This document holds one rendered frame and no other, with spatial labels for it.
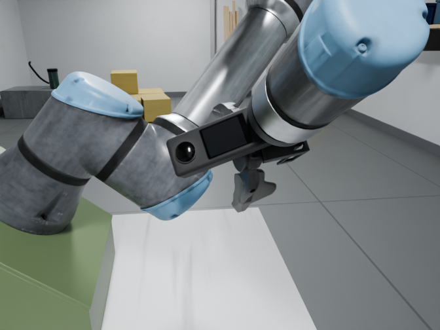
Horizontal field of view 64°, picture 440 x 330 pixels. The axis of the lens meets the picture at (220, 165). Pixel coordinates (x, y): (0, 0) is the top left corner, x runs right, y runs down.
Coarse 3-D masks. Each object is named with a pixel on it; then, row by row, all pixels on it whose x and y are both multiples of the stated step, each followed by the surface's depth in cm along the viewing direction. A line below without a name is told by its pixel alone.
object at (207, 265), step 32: (128, 224) 87; (160, 224) 87; (192, 224) 87; (224, 224) 87; (256, 224) 87; (128, 256) 74; (160, 256) 74; (192, 256) 74; (224, 256) 74; (256, 256) 74; (128, 288) 65; (160, 288) 65; (192, 288) 65; (224, 288) 65; (256, 288) 65; (288, 288) 65; (128, 320) 57; (160, 320) 57; (192, 320) 57; (224, 320) 57; (256, 320) 57; (288, 320) 57
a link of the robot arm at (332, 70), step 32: (320, 0) 23; (352, 0) 21; (384, 0) 22; (416, 0) 23; (320, 32) 22; (352, 32) 21; (384, 32) 21; (416, 32) 22; (288, 64) 27; (320, 64) 23; (352, 64) 22; (384, 64) 22; (288, 96) 28; (320, 96) 26; (352, 96) 25
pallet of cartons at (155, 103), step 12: (120, 72) 537; (132, 72) 537; (120, 84) 529; (132, 84) 533; (132, 96) 517; (144, 96) 517; (156, 96) 517; (144, 108) 492; (156, 108) 497; (168, 108) 502
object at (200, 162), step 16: (240, 112) 39; (208, 128) 39; (224, 128) 39; (240, 128) 38; (176, 144) 40; (192, 144) 39; (208, 144) 39; (224, 144) 39; (240, 144) 38; (256, 144) 38; (176, 160) 40; (192, 160) 39; (208, 160) 39; (224, 160) 39
